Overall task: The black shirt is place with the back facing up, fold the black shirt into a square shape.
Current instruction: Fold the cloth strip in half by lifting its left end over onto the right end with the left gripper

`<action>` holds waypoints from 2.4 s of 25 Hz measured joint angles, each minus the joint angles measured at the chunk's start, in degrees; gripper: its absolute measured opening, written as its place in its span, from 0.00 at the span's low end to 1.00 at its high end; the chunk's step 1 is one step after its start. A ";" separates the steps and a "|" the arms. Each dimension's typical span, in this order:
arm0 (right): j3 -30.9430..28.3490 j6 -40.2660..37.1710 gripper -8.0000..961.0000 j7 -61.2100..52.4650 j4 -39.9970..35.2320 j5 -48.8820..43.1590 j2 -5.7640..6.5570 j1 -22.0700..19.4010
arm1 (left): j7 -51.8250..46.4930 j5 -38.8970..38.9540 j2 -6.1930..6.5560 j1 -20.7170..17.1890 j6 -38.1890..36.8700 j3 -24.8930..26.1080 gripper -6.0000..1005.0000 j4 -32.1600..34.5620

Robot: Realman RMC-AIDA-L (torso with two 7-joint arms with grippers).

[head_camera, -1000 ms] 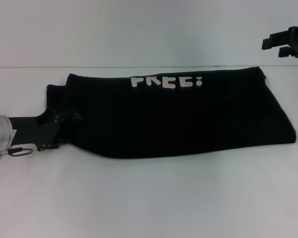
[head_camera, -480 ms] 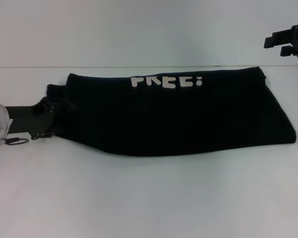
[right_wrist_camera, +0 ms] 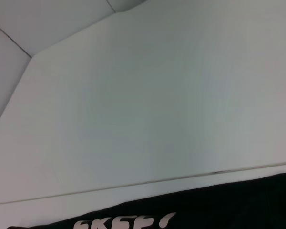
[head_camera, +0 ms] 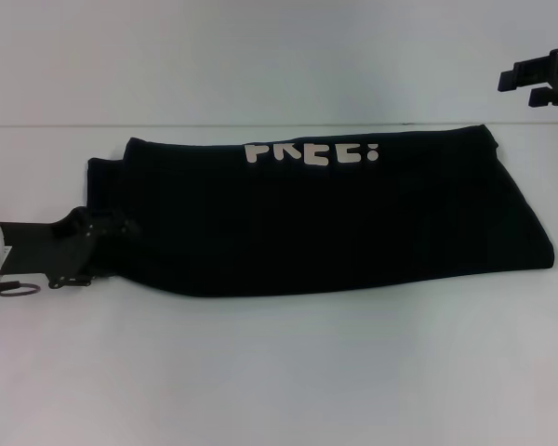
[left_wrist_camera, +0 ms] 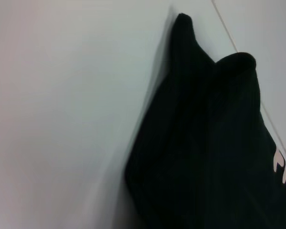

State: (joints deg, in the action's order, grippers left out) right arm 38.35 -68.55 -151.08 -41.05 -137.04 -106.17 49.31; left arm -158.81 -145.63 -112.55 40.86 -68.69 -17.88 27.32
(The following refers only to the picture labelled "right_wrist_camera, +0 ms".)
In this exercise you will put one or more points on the black shirt with white print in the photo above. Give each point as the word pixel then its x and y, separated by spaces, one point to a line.
pixel 228 205

